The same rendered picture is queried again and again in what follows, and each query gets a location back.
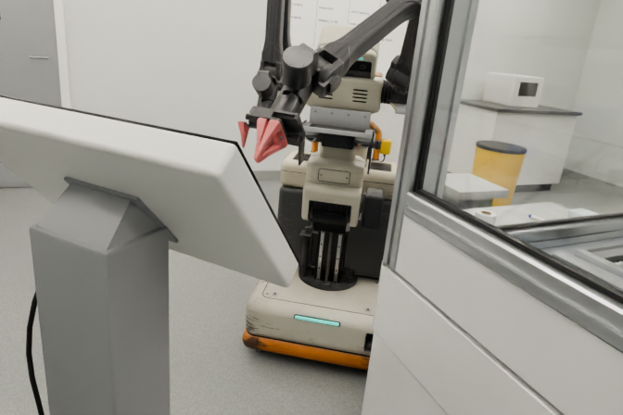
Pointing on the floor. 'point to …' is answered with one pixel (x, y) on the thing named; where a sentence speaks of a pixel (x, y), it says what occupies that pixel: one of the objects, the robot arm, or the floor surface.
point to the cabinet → (394, 386)
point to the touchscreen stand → (104, 323)
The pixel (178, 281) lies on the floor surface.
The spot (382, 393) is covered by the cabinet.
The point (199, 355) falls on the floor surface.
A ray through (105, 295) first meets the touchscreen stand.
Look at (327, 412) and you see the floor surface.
